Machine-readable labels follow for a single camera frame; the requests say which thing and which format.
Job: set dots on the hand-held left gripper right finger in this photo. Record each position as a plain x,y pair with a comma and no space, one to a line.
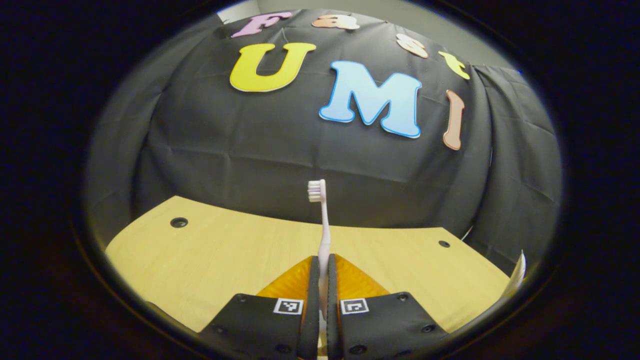
333,300

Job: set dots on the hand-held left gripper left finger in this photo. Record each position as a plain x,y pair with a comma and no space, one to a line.
312,300

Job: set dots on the pale pink toothbrush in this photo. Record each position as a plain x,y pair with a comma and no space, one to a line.
325,230

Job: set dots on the light wooden desktop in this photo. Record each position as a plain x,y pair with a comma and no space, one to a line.
200,260

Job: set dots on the black backdrop cloth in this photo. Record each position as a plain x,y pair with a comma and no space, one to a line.
225,150

